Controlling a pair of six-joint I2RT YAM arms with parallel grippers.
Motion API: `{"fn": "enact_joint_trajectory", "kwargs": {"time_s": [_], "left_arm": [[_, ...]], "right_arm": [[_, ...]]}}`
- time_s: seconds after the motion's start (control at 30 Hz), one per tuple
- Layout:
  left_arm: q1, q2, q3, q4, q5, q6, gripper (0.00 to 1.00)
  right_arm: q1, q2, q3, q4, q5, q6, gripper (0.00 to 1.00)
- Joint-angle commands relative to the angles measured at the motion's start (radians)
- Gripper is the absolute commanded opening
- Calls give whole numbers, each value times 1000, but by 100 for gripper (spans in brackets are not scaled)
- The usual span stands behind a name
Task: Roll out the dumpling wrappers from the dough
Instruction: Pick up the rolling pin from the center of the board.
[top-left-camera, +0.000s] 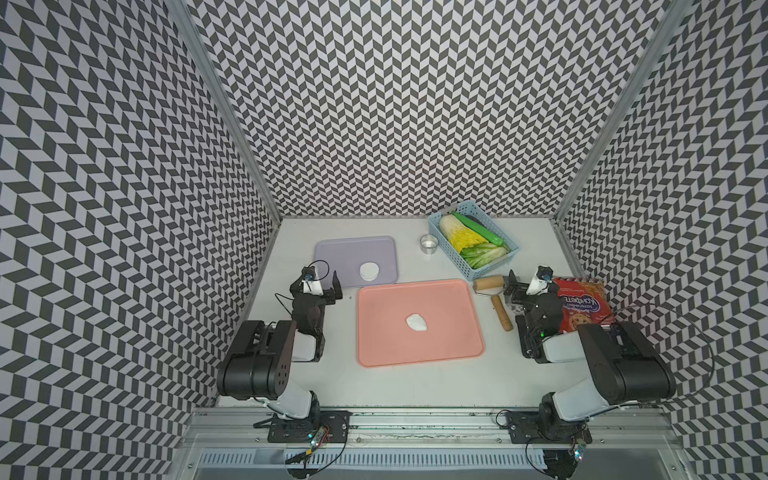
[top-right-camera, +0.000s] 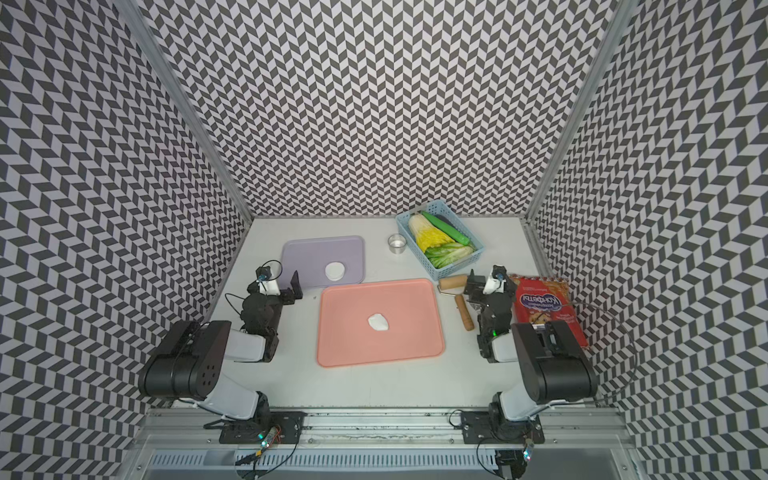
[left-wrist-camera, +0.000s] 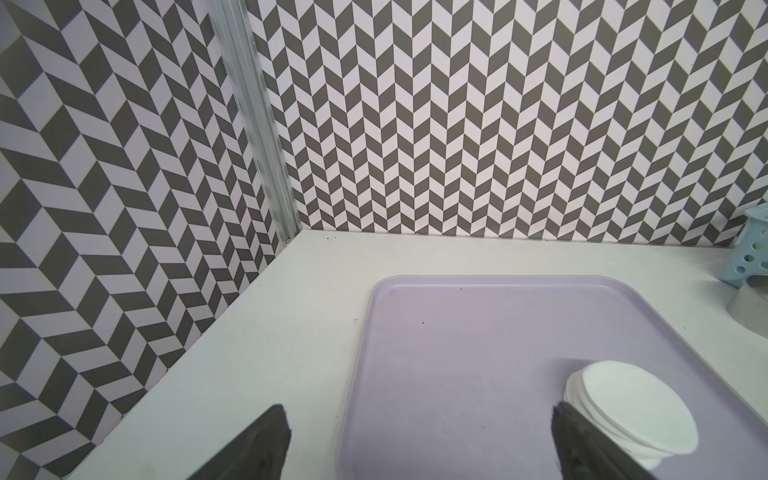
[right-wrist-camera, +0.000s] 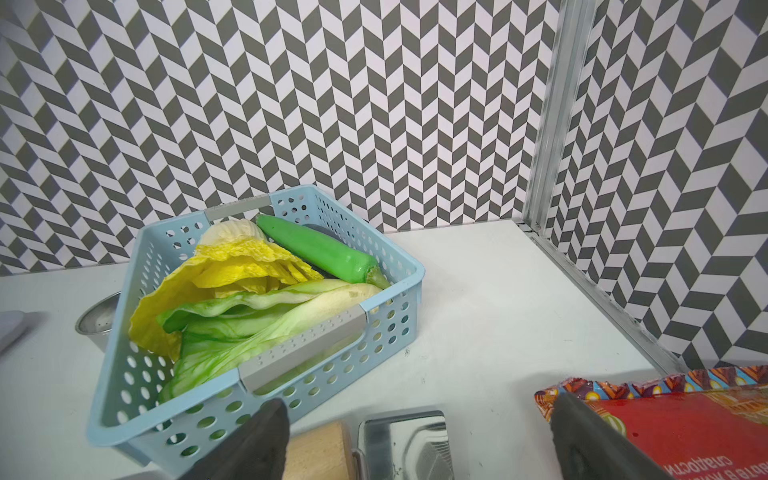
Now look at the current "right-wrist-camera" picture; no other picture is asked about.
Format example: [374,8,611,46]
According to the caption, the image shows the green lettuce leaves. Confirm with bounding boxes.
[157,279,382,403]

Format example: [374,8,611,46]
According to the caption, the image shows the wooden rolling pin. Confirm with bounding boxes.
[282,421,358,480]

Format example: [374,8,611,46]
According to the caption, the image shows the metal rectangular dough scraper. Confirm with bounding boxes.
[353,410,455,480]

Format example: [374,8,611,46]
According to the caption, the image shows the red snack bag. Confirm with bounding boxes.
[534,365,767,479]

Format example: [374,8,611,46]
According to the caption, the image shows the yellow napa cabbage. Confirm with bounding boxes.
[129,219,323,360]

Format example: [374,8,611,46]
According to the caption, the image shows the light blue perforated plastic basket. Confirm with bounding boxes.
[87,185,425,477]

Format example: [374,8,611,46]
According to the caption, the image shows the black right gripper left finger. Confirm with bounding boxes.
[181,399,290,480]

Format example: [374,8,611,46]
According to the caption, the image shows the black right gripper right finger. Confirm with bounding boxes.
[550,392,672,480]

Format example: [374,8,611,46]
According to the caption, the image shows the purple plastic tray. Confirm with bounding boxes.
[0,311,27,353]

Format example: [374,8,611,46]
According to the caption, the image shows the green pepper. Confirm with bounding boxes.
[256,215,391,290]

